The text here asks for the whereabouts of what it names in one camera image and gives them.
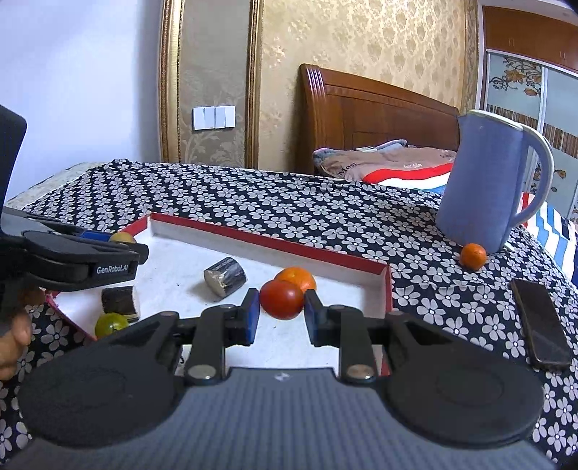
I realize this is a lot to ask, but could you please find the large orange mandarin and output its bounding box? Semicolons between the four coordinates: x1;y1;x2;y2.
275;266;316;293

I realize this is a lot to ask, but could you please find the green tomato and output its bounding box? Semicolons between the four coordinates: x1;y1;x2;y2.
94;312;129;340

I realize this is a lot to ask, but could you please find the person's left hand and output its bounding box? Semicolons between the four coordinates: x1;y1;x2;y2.
0;287;45;381

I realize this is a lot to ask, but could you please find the red shallow cardboard tray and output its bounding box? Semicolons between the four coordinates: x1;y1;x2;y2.
44;211;394;377

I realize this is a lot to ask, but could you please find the small orange by pitcher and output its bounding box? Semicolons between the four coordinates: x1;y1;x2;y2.
458;243;487;271

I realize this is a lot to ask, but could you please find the floral navy tablecloth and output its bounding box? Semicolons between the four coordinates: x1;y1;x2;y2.
1;161;577;469

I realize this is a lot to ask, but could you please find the blue ceramic pitcher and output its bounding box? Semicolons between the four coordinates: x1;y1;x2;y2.
436;110;555;253

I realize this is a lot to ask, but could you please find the black smartphone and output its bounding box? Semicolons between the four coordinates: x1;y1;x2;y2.
510;279;573;370

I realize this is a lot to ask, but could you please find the wooden bed headboard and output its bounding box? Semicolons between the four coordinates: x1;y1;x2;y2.
293;64;460;174

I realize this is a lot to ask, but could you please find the wardrobe with sliding doors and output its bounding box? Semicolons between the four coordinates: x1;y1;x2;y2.
480;1;577;220

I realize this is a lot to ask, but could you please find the white wall switch panel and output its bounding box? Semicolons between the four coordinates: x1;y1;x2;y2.
192;105;236;131

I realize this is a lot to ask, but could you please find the gold picture frame moulding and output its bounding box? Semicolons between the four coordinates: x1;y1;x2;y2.
158;1;264;168

